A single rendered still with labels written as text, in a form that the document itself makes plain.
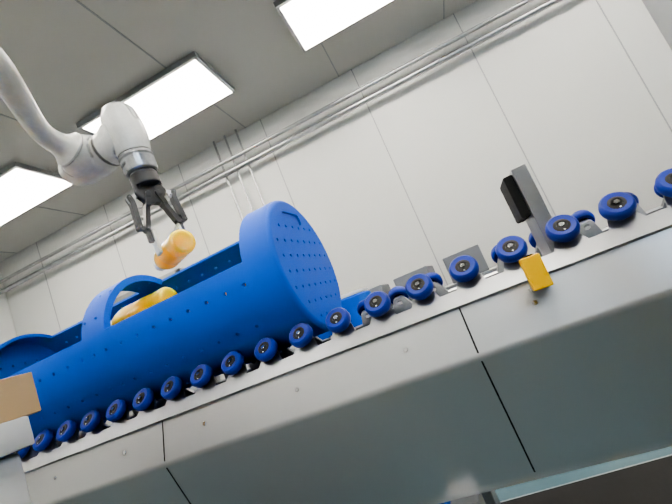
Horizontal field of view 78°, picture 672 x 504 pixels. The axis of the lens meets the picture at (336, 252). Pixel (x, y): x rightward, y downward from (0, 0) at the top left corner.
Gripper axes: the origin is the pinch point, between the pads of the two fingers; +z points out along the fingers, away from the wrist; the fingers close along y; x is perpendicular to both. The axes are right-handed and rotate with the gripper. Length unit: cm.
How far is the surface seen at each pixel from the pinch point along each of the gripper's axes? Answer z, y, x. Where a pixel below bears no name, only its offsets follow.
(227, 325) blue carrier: 28.3, 12.5, 36.5
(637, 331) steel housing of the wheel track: 51, -14, 88
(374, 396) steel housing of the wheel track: 48, 4, 57
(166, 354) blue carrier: 28.6, 19.6, 23.4
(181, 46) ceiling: -194, -133, -143
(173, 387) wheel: 34.9, 19.9, 21.4
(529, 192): 29, -22, 81
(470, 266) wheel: 35, -9, 73
